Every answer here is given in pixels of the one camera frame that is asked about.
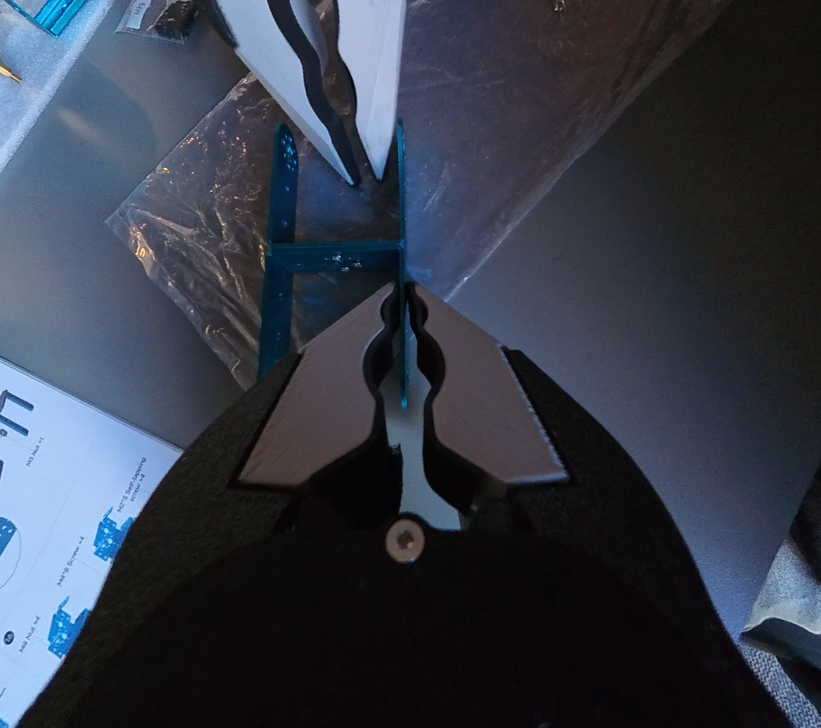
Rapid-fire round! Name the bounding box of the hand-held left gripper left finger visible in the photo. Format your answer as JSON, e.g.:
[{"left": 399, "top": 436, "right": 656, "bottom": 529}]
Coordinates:
[{"left": 236, "top": 281, "right": 404, "bottom": 495}]

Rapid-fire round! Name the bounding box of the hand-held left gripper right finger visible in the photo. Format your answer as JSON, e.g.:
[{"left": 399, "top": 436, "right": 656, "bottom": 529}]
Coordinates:
[{"left": 408, "top": 281, "right": 570, "bottom": 489}]

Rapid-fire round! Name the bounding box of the blue metal bracket assembly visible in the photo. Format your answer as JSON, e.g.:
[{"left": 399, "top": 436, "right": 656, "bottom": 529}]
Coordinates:
[{"left": 257, "top": 122, "right": 411, "bottom": 411}]

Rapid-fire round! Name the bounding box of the grey desk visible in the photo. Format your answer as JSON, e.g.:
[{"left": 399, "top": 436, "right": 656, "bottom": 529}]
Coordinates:
[{"left": 0, "top": 0, "right": 821, "bottom": 728}]

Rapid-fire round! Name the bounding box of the pile of small hardware bags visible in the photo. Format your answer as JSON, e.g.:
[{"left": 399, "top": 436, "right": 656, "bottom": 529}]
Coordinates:
[{"left": 115, "top": 0, "right": 196, "bottom": 43}]

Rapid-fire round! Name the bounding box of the white foam sheet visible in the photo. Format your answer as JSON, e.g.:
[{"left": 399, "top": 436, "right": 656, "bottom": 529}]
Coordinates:
[{"left": 0, "top": 0, "right": 151, "bottom": 171}]

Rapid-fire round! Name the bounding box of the large clear plastic bag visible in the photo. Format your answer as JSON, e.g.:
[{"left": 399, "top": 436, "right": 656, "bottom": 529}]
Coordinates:
[{"left": 106, "top": 0, "right": 751, "bottom": 389}]

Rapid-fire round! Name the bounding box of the white instruction booklet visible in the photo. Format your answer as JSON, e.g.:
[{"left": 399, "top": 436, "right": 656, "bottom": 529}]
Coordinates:
[{"left": 0, "top": 356, "right": 183, "bottom": 716}]

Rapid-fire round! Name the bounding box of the grey fabric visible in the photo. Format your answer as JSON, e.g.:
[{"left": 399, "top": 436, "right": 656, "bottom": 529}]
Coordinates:
[{"left": 741, "top": 484, "right": 821, "bottom": 728}]

